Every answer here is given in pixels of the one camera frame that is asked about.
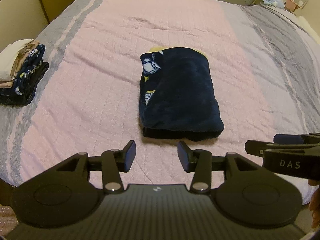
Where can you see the navy fleece pajama top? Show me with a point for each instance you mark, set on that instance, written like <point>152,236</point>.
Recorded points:
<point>176,98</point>

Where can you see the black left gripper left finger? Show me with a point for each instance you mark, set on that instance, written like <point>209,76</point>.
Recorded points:
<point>112,163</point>

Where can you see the stack of folded clothes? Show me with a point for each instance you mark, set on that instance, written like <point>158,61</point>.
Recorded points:
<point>22,68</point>

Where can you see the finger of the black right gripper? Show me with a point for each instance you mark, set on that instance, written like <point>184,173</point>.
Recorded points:
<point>297,139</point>
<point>258,148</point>

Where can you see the pink grey striped bedspread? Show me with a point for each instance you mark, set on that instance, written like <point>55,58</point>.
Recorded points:
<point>264,67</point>

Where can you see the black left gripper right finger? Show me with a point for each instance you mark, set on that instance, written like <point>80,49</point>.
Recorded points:
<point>198,161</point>

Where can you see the person's right hand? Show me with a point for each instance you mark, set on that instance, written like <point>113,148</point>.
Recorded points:
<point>314,204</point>

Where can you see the pink box on shelf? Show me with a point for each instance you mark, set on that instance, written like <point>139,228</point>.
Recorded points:
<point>291,5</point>

